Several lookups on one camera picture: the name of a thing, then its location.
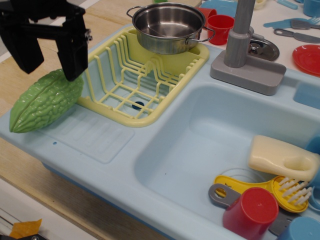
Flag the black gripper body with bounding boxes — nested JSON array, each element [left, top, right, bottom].
[[0, 0, 93, 50]]

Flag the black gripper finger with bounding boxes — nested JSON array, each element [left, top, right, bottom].
[[56, 15, 88, 82], [0, 24, 44, 74]]

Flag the green toy bitter squash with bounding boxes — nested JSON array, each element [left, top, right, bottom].
[[9, 69, 84, 133]]

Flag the red cup behind pot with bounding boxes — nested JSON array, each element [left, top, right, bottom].
[[196, 7, 217, 27]]

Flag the steel pot lid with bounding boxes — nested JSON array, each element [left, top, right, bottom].
[[248, 38, 280, 62]]

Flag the yellow plastic dish rack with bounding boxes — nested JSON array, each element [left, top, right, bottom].
[[78, 26, 210, 128]]

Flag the red cup near faucet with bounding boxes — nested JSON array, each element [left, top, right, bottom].
[[207, 14, 235, 46]]

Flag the light blue toy sink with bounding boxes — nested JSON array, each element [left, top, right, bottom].
[[0, 46, 320, 240]]

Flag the blue plate top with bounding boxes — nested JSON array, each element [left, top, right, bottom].
[[200, 0, 238, 18]]

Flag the grey toy faucet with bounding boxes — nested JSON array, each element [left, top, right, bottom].
[[210, 0, 287, 96]]

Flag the orange tape piece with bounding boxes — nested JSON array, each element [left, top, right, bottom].
[[9, 219, 42, 239]]

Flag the grey utensil in sink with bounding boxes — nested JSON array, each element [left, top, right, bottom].
[[208, 183, 297, 236]]

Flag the grey toy spatula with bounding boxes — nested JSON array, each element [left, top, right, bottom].
[[290, 19, 320, 30]]

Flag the blue toy knife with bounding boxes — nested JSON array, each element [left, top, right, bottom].
[[263, 17, 302, 29]]

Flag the grey toy knife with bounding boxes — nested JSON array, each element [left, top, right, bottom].
[[273, 28, 320, 44]]

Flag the red plate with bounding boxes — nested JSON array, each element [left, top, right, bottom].
[[292, 44, 320, 77]]

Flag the cream toy soap bottle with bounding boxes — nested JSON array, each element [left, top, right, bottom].
[[248, 135, 320, 182]]

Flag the blue cup top right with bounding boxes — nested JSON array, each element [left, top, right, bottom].
[[303, 0, 320, 17]]

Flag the blue cup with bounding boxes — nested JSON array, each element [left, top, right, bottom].
[[277, 217, 320, 240], [303, 0, 320, 17]]

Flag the red cup in sink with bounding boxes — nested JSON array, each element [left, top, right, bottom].
[[222, 187, 279, 240]]

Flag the yellow dish brush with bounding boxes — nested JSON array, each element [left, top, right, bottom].
[[213, 175, 312, 213]]

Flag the blue cup bottom right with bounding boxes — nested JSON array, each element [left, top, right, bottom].
[[277, 217, 320, 240]]

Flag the steel pot with handles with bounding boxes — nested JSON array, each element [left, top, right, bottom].
[[126, 2, 216, 55]]

